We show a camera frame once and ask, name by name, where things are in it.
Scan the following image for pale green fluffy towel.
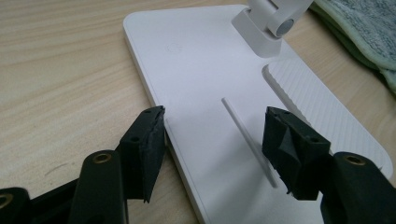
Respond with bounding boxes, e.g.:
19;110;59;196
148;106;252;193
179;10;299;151
309;0;396;94

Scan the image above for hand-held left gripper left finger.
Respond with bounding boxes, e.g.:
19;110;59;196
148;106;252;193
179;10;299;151
68;105;166;224

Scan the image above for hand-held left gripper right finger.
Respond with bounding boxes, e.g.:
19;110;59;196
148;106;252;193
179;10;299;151
262;105;396;224

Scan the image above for white desk lamp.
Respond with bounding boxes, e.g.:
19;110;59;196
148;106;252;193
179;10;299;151
122;0;394;224

